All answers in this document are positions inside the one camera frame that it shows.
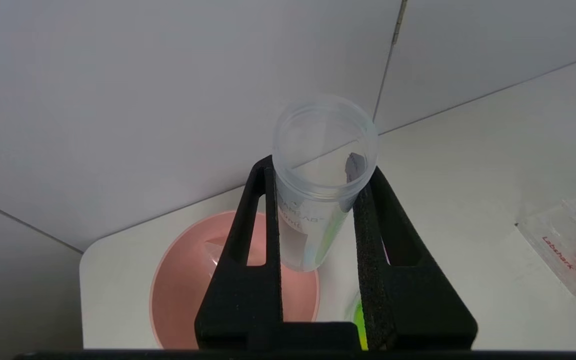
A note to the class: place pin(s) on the clear acrylic test tube rack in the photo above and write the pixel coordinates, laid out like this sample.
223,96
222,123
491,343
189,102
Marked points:
553,250

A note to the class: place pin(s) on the pink bowl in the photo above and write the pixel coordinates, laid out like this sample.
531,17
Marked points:
183,295

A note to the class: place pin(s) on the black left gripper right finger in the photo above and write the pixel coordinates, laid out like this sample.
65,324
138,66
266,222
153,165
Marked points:
415,305

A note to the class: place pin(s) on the clear glass beaker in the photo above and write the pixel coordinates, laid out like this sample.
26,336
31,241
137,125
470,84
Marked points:
358,320

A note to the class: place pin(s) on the test tube with blue pigment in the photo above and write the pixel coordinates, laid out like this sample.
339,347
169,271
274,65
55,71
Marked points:
308,235

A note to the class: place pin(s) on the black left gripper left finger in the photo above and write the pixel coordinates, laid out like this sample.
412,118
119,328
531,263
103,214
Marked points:
240,295

